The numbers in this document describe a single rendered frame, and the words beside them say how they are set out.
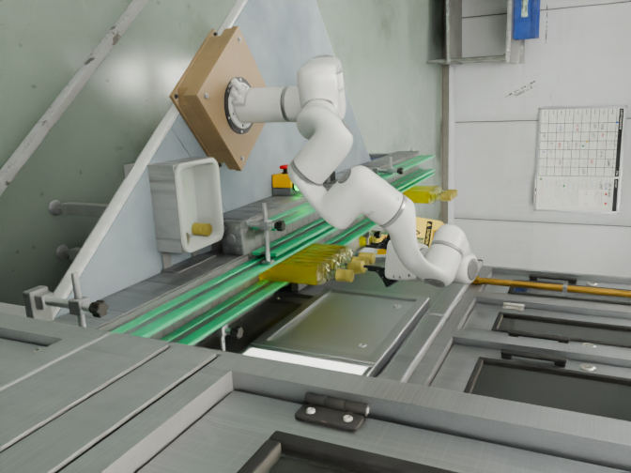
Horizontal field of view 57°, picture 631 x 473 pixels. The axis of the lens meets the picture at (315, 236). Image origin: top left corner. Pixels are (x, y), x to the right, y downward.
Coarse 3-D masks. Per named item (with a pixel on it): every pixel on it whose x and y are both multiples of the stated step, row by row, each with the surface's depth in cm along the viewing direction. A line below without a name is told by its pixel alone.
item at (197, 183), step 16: (208, 160) 151; (176, 176) 140; (192, 176) 157; (208, 176) 156; (192, 192) 157; (208, 192) 157; (192, 208) 158; (208, 208) 158; (192, 240) 153; (208, 240) 154
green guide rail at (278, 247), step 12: (396, 180) 279; (408, 180) 278; (300, 228) 190; (312, 228) 190; (324, 228) 189; (276, 240) 175; (288, 240) 176; (300, 240) 174; (252, 252) 165; (264, 252) 164; (276, 252) 162
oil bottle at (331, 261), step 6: (300, 252) 174; (294, 258) 170; (300, 258) 169; (306, 258) 168; (312, 258) 168; (318, 258) 167; (324, 258) 167; (330, 258) 167; (336, 258) 169; (330, 264) 166
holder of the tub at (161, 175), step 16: (176, 160) 150; (192, 160) 148; (160, 176) 143; (160, 192) 144; (176, 192) 142; (160, 208) 145; (176, 208) 143; (160, 224) 146; (176, 224) 144; (160, 240) 148; (176, 240) 145; (192, 256) 161; (208, 256) 161; (176, 272) 148
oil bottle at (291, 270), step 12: (288, 264) 165; (300, 264) 163; (312, 264) 163; (324, 264) 163; (264, 276) 169; (276, 276) 167; (288, 276) 165; (300, 276) 163; (312, 276) 162; (324, 276) 161
